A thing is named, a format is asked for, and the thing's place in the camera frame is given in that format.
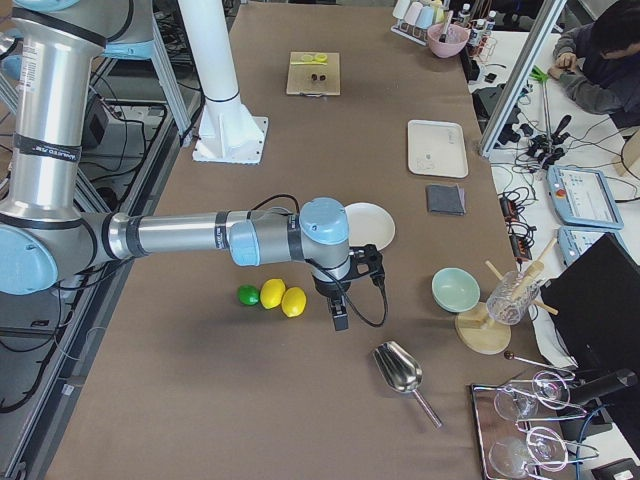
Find wooden cup stand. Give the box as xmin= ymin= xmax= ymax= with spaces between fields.
xmin=455 ymin=238 xmax=559 ymax=355

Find clear textured glass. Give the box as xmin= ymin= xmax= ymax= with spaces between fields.
xmin=486 ymin=271 xmax=539 ymax=326

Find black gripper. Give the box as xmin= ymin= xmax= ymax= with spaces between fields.
xmin=312 ymin=272 xmax=349 ymax=331

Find metal glass rack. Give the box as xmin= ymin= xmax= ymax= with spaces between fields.
xmin=469 ymin=370 xmax=599 ymax=479

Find pastel cup rack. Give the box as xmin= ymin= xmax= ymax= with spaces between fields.
xmin=391 ymin=0 xmax=446 ymax=45

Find yellow lemon near lime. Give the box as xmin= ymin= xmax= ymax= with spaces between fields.
xmin=260 ymin=278 xmax=286 ymax=309

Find pink ice bowl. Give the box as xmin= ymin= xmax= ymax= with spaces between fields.
xmin=427 ymin=24 xmax=470 ymax=58

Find black monitor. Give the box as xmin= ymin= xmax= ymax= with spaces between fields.
xmin=541 ymin=233 xmax=639 ymax=372

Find cream rabbit tray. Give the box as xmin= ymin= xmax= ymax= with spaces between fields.
xmin=407 ymin=120 xmax=469 ymax=179

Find wooden cutting board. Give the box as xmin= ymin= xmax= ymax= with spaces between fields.
xmin=286 ymin=51 xmax=341 ymax=97

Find green lime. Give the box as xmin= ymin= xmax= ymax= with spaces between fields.
xmin=236 ymin=284 xmax=260 ymax=306

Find aluminium frame post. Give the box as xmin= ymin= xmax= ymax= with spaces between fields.
xmin=479 ymin=0 xmax=567 ymax=159

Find metal scoop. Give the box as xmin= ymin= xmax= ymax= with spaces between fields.
xmin=373 ymin=341 xmax=443 ymax=429

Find grey folded cloth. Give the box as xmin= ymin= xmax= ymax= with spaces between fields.
xmin=426 ymin=184 xmax=466 ymax=216

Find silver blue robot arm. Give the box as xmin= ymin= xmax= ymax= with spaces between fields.
xmin=1 ymin=1 xmax=353 ymax=330

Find cream round plate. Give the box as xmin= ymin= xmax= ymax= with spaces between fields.
xmin=345 ymin=202 xmax=396 ymax=251

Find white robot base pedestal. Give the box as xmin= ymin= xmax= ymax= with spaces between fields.
xmin=179 ymin=0 xmax=268 ymax=165

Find yellow lemon outer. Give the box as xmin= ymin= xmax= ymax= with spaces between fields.
xmin=281 ymin=287 xmax=307 ymax=318

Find seated person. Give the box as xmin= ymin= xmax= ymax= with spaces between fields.
xmin=548 ymin=1 xmax=639 ymax=129

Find blue teach pendant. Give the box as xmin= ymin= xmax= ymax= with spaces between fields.
xmin=546 ymin=165 xmax=624 ymax=230
xmin=556 ymin=226 xmax=606 ymax=267

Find mint green bowl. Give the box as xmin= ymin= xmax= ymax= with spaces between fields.
xmin=431 ymin=267 xmax=480 ymax=313

